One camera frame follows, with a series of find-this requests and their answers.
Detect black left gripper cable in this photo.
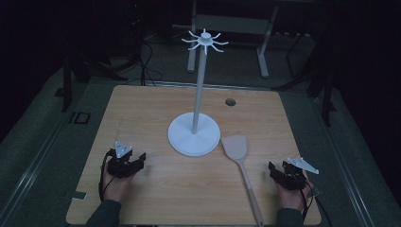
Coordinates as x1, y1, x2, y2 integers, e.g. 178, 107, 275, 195
97, 148, 116, 202

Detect black floor cables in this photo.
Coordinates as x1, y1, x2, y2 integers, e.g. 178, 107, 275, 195
135, 18, 165, 87

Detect metal table bracket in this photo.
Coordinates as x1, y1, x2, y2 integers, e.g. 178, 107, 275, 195
71, 190, 89, 201

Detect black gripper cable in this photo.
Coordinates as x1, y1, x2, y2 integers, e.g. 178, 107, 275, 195
97, 148, 116, 202
299, 180, 334, 227

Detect person's left hand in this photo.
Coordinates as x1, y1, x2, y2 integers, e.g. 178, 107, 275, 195
102, 160, 137, 203

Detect beige spatula with wooden handle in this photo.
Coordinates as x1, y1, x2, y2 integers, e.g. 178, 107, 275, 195
220, 134, 266, 227

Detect black metal stand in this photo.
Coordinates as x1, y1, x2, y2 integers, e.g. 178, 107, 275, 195
273, 29, 338, 128
54, 51, 96, 114

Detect white utensil rack with hooks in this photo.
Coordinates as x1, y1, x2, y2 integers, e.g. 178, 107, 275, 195
166, 27, 230, 158

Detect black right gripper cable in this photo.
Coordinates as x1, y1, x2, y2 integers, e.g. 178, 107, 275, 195
299, 180, 334, 227

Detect white metal desk frame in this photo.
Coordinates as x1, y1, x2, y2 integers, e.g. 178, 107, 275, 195
186, 0, 280, 79

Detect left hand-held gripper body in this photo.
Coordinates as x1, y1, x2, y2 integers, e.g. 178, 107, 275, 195
106, 140, 140, 180

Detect person's right hand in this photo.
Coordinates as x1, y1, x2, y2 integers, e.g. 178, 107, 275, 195
274, 178, 315, 213

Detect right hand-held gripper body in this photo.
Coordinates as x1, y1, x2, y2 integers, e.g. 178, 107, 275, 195
273, 157, 320, 191

